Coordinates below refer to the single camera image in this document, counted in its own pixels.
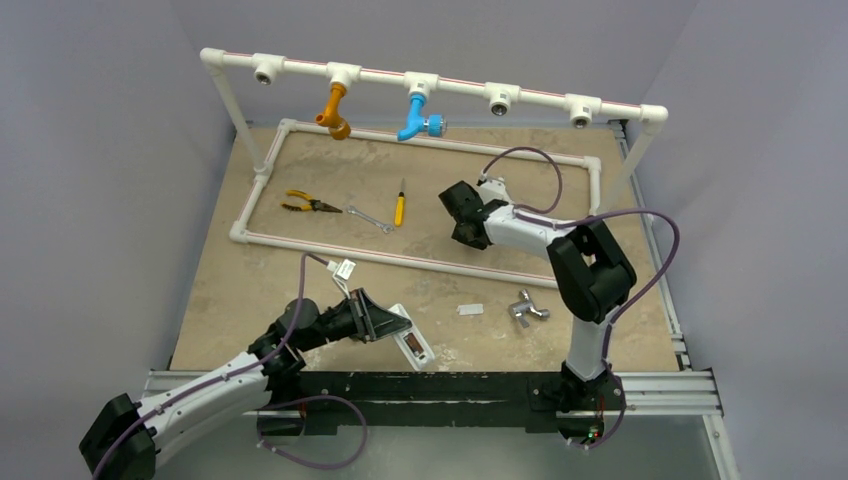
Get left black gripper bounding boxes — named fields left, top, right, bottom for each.
left=297, top=288, right=410, bottom=353

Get white AC remote control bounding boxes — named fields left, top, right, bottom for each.
left=389, top=303, right=435, bottom=372

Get white battery cover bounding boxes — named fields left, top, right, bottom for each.
left=456, top=304, right=484, bottom=316

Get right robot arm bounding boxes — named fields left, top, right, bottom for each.
left=438, top=181, right=637, bottom=407

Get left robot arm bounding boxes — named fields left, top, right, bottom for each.
left=79, top=288, right=414, bottom=479

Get small silver wrench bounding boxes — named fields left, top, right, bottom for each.
left=346, top=205, right=395, bottom=234

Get blue plastic faucet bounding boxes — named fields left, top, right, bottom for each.
left=396, top=93, right=447, bottom=142

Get orange plastic faucet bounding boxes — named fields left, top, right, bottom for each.
left=315, top=83, right=351, bottom=140

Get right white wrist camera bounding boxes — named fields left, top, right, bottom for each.
left=477, top=174, right=513, bottom=204

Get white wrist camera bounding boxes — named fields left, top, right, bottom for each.
left=477, top=174, right=513, bottom=204
left=326, top=259, right=356, bottom=295

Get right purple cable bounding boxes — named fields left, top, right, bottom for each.
left=478, top=146, right=682, bottom=452

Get purple cable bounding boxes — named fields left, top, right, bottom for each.
left=478, top=146, right=682, bottom=452
left=89, top=251, right=370, bottom=480

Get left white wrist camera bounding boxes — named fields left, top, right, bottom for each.
left=326, top=259, right=356, bottom=295

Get yellow handled screwdriver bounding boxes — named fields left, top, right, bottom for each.
left=394, top=178, right=406, bottom=227

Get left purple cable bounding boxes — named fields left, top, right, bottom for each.
left=89, top=251, right=370, bottom=480

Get yellow handled pliers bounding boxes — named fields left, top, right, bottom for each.
left=280, top=189, right=343, bottom=214

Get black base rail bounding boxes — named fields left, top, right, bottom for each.
left=267, top=371, right=625, bottom=444

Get white PVC pipe frame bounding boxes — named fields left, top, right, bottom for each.
left=200, top=48, right=669, bottom=289

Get aluminium table frame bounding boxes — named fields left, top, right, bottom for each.
left=111, top=167, right=722, bottom=479

